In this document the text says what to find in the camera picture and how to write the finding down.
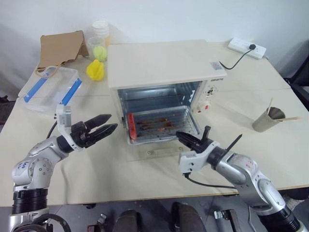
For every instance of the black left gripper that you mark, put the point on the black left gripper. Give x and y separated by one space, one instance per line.
80 135

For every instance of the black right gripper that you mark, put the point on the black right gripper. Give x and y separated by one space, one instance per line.
201 146

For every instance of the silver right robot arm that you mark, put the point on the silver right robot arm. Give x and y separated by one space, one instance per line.
251 176

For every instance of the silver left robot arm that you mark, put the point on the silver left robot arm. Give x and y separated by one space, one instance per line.
36 157

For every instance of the metal sausage tray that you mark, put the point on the metal sausage tray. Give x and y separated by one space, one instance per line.
169 113

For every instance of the glass toaster oven door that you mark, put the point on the glass toaster oven door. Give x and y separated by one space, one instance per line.
159 152

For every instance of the cream toaster oven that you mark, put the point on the cream toaster oven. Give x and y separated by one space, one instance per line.
157 62

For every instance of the red sausages on skewers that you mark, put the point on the red sausages on skewers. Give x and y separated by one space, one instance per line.
154 123

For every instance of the yellow toy starfruit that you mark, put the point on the yellow toy starfruit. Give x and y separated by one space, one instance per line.
96 70

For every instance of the clear box with blue clips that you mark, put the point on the clear box with blue clips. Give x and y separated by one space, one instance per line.
48 89

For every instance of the grey metal cup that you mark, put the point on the grey metal cup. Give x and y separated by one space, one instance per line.
266 122

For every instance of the clear jar with green ball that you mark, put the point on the clear jar with green ball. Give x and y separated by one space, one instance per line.
99 52

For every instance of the wooden stick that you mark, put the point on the wooden stick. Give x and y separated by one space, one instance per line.
289 118
270 105

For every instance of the dark rounded shape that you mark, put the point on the dark rounded shape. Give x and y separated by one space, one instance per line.
128 222
184 217

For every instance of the metal clamp under table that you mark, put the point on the metal clamp under table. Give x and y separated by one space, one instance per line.
227 218

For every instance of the brown cardboard piece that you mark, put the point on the brown cardboard piece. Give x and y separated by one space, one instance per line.
60 48

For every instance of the clear jar with white lid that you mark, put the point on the clear jar with white lid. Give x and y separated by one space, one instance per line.
101 29

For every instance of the dark object at table edge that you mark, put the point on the dark object at table edge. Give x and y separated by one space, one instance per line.
3 108

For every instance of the white power strip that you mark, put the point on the white power strip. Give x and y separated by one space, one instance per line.
242 44

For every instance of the black power plug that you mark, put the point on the black power plug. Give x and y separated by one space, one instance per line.
252 46

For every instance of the black chair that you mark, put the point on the black chair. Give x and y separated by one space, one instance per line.
300 77

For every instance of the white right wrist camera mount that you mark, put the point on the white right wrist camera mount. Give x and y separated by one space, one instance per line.
193 160

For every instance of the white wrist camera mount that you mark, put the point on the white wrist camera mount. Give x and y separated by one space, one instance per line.
193 160
63 118

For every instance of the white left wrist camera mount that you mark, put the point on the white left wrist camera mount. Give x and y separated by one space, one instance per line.
63 118

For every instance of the metal bracket under table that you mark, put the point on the metal bracket under table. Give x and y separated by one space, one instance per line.
97 223

